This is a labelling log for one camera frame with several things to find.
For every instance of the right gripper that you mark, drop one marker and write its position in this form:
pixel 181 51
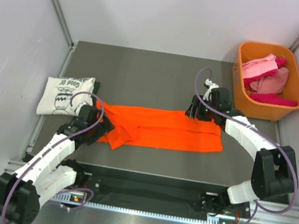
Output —
pixel 192 111

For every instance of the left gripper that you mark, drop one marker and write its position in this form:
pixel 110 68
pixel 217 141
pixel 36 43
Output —
pixel 104 127

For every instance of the orange t-shirt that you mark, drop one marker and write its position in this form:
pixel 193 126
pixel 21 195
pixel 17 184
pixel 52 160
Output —
pixel 161 129

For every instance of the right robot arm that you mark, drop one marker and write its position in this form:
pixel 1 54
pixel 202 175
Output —
pixel 274 171

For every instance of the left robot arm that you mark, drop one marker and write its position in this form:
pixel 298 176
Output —
pixel 25 191

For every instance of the dark green folded t-shirt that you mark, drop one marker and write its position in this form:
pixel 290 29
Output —
pixel 96 87

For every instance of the orange plastic basket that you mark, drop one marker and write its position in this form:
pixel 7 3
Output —
pixel 251 50

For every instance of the white printed folded t-shirt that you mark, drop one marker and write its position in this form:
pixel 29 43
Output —
pixel 59 94

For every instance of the magenta t-shirt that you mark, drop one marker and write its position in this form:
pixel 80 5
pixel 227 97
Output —
pixel 274 99

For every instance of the salmon pink t-shirt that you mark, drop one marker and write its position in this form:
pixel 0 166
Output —
pixel 271 84

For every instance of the light pink t-shirt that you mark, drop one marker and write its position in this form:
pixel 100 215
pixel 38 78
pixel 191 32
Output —
pixel 260 67

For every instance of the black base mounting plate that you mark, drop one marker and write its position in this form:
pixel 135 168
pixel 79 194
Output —
pixel 158 194

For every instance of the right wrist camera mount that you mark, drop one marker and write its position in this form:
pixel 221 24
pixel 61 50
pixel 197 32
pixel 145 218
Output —
pixel 209 86

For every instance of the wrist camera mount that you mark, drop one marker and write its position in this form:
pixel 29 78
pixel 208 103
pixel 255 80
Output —
pixel 209 86
pixel 74 109

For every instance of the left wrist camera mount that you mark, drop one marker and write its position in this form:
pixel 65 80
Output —
pixel 74 109

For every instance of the slotted cable duct rail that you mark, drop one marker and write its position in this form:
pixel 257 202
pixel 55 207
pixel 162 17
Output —
pixel 75 199

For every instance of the aluminium frame extrusion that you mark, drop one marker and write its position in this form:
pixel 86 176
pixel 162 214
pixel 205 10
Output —
pixel 266 214

